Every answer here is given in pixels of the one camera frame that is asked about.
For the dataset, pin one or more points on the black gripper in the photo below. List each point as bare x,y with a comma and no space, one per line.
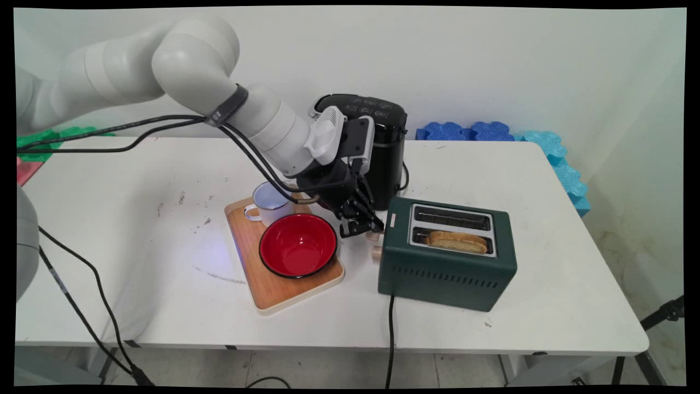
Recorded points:
331,186

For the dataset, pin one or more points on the beige toaster lever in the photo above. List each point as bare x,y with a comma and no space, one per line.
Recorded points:
373,236

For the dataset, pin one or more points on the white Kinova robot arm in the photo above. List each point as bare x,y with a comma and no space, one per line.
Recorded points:
191,60

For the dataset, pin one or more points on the beige toaster knob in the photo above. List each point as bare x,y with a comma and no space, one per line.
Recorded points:
377,253

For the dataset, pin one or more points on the black coffee machine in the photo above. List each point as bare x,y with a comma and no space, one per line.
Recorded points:
389,158

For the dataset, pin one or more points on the red bowl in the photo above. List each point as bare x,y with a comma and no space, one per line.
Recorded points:
298,246

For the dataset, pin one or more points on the white enamel mug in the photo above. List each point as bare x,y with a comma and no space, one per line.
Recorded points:
270,205

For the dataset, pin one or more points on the toast slice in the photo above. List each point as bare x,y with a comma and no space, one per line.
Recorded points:
458,242

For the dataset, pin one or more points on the green toaster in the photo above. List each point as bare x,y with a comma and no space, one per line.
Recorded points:
443,279

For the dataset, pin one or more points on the wooden serving tray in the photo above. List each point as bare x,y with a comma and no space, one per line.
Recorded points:
268,290

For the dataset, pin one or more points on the blue foam mat piece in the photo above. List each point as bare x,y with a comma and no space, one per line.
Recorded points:
443,131
492,131

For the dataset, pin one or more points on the cyan foam mat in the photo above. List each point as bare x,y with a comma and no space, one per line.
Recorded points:
566,175

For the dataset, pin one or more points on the white table leg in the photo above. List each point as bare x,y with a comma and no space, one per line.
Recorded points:
514,368

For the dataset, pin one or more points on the black tripod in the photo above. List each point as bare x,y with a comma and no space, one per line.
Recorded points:
661,313

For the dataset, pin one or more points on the green foam mat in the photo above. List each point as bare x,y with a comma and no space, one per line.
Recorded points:
38,141

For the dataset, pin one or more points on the red foam mat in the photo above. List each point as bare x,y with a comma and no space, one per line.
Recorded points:
24,171

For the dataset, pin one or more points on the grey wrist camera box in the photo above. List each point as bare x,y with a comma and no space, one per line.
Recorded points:
339,137

